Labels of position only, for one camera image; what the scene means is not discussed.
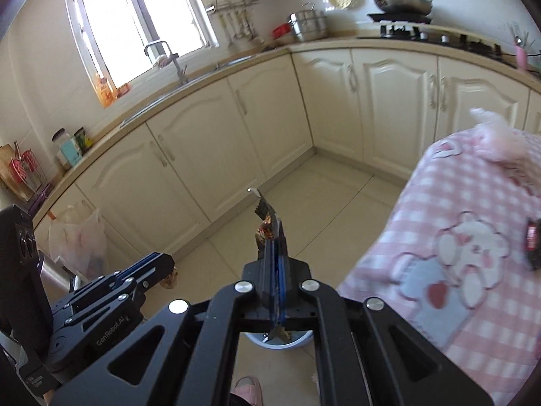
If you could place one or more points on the kitchen window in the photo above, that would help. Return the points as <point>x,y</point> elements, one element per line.
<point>111,35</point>

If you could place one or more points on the glass jar with label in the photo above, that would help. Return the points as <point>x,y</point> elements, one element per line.
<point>67,150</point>

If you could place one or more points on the pink slipper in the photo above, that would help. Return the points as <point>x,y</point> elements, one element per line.
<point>247,391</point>

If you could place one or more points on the wall utensil rack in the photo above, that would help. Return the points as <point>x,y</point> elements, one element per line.
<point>234,17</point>

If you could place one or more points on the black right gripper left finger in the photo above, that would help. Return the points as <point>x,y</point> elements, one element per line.
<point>184,355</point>

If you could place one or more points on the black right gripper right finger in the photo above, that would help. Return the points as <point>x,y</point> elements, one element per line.
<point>366,354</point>

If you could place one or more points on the pink white plastic bag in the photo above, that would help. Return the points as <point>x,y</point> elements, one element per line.
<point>496,142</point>

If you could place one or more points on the cream lower cabinets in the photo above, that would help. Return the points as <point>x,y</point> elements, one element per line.
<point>175,170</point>

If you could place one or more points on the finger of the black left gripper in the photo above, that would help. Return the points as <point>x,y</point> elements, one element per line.
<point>147,272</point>

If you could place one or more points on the black gas stove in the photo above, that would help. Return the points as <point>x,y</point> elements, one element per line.
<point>411,27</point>

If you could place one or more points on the red wire rack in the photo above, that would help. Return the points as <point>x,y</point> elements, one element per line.
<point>25,168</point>

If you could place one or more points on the black red snack wrapper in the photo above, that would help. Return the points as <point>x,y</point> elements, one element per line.
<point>272,249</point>

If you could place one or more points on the pink checkered tablecloth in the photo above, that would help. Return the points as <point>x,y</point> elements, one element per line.
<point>451,261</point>

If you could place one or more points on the steel stock pot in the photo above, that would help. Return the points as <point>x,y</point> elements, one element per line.
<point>308,25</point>

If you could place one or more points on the chrome sink faucet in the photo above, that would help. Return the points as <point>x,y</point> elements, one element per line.
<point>165,59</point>

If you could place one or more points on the pink utensil holder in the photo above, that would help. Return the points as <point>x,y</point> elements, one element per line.
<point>521,58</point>

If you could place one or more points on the orange bottle on sill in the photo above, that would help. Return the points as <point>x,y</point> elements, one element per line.
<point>104,90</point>

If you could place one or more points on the frying pan with lid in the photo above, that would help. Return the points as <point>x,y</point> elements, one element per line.
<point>420,7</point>

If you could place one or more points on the hanging white plastic bag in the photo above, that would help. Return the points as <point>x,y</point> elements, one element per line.
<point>77,241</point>

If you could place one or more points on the blue white trash bin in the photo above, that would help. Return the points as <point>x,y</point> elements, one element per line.
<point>282,341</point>

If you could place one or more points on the red bowl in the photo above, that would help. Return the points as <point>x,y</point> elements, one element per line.
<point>281,31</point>

